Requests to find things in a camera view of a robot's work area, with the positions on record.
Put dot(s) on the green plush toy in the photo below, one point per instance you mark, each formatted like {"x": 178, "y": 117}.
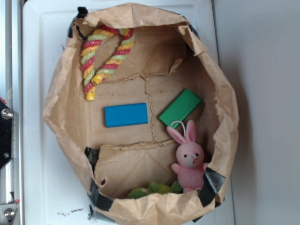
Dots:
{"x": 155, "y": 188}

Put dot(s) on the aluminium frame rail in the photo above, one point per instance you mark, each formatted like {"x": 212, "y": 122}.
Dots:
{"x": 11, "y": 175}

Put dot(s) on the blue rectangular block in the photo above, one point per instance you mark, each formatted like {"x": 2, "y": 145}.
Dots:
{"x": 126, "y": 115}

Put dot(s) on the white plastic tray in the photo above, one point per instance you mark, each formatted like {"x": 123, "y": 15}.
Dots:
{"x": 53, "y": 195}

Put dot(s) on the pink plush bunny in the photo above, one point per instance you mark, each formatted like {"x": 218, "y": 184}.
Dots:
{"x": 190, "y": 167}

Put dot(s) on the green rectangular block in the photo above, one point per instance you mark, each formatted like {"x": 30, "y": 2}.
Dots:
{"x": 180, "y": 108}

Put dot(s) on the black metal bracket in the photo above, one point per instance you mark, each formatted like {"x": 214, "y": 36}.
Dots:
{"x": 6, "y": 126}

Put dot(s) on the brown paper bag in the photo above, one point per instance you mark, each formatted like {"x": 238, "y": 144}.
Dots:
{"x": 166, "y": 58}

